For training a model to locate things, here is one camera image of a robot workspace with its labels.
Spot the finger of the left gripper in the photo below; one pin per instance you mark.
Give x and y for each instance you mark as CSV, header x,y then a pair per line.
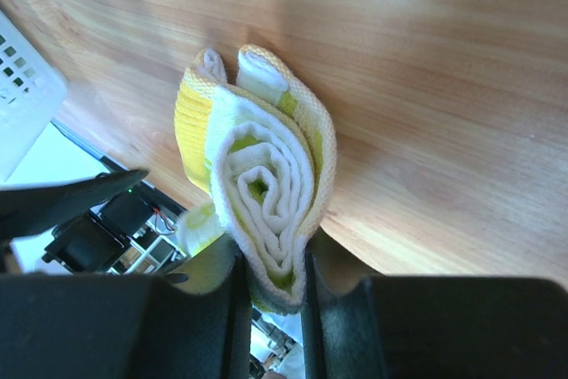
x,y
29,211

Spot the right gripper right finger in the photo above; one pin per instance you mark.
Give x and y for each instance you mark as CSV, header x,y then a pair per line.
x,y
359,323

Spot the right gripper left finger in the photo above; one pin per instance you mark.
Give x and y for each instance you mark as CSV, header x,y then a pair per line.
x,y
130,326

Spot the lime yellow towel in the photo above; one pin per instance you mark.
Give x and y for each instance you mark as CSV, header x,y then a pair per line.
x,y
264,150

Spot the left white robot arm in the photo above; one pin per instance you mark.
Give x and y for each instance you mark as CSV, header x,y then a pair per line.
x,y
80,241

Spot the white perforated plastic basket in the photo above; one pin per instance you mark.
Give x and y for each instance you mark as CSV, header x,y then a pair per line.
x,y
31,93

